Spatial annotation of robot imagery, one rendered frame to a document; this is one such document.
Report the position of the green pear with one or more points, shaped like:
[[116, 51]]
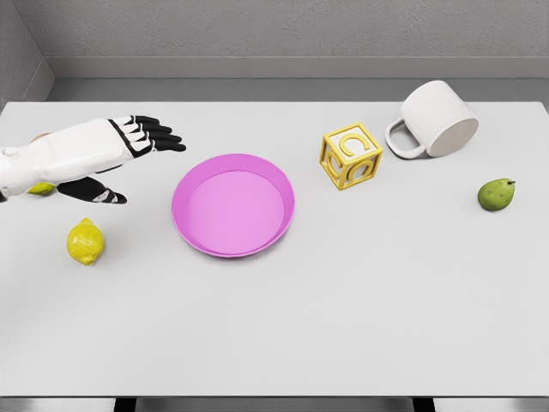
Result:
[[495, 195]]

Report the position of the yellow letter block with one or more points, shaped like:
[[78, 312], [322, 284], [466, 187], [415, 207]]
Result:
[[349, 156]]

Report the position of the yellow-green fruit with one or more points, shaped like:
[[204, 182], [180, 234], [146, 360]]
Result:
[[40, 189]]

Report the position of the yellow lemon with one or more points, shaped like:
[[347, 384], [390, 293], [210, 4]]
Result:
[[85, 241]]

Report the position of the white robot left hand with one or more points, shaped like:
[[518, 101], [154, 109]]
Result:
[[86, 146]]

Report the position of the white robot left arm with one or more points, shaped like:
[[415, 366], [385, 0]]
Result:
[[19, 169]]

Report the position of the white ribbed mug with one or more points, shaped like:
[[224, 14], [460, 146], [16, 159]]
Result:
[[433, 111]]

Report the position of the pink round plate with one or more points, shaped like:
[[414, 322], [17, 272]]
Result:
[[233, 210]]

